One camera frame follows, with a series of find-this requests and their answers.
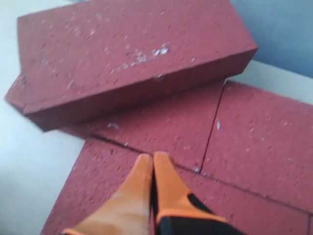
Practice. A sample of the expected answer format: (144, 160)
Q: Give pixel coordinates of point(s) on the red brick back row left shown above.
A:
(180, 124)

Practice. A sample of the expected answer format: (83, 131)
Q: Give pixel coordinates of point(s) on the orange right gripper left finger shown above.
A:
(127, 212)

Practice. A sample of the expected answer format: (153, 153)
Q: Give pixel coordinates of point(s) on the red brick row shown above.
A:
(180, 124)
(263, 142)

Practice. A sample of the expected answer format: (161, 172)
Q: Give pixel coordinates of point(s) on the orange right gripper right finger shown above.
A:
(176, 214)

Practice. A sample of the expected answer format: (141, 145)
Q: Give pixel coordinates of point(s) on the red brick back row right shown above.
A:
(263, 142)

